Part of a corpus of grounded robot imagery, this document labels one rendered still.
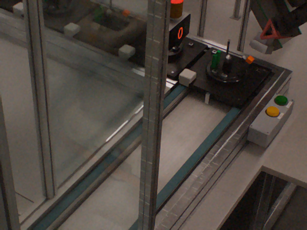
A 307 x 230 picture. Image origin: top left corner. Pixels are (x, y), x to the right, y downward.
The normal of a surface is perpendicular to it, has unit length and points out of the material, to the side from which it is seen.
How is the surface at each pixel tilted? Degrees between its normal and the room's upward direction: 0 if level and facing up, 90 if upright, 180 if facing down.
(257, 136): 90
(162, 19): 90
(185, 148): 0
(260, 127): 0
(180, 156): 0
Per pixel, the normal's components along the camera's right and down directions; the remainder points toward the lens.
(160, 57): 0.84, 0.38
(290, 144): 0.04, -0.76
